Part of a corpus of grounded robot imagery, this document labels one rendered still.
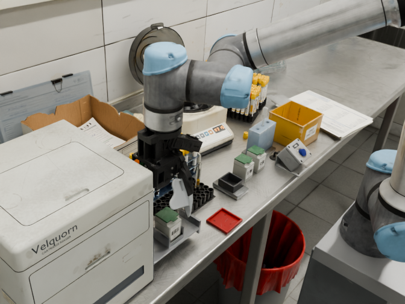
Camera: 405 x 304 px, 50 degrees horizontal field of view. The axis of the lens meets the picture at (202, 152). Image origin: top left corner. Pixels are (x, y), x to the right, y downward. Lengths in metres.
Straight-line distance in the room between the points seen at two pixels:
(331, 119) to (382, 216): 0.83
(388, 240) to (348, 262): 0.20
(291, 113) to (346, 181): 1.45
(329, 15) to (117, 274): 0.62
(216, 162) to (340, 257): 0.50
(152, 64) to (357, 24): 0.37
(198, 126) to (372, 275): 0.67
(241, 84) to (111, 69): 0.85
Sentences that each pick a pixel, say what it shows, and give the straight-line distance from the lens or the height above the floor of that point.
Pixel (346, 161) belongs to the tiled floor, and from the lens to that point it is 3.17.
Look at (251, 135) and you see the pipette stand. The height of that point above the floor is 0.96.
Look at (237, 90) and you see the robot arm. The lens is 0.75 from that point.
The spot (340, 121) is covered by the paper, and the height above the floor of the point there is 0.89.
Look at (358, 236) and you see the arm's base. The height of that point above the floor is 0.95.
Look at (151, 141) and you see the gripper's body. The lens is 0.81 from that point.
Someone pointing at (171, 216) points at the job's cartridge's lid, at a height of 0.98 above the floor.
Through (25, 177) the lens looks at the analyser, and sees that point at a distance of 0.82.
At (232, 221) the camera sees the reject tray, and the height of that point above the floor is 0.88.
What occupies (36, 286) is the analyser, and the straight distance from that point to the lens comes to 0.76.
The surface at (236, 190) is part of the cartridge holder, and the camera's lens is 1.23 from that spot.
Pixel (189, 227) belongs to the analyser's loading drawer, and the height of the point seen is 0.91.
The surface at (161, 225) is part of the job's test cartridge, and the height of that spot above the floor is 0.96.
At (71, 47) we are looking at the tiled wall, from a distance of 1.42.
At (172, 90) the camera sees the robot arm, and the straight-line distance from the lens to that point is 0.77.
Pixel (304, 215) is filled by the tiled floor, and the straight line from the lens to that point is 2.61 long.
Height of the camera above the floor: 1.65
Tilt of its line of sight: 33 degrees down
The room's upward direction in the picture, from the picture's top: 4 degrees clockwise
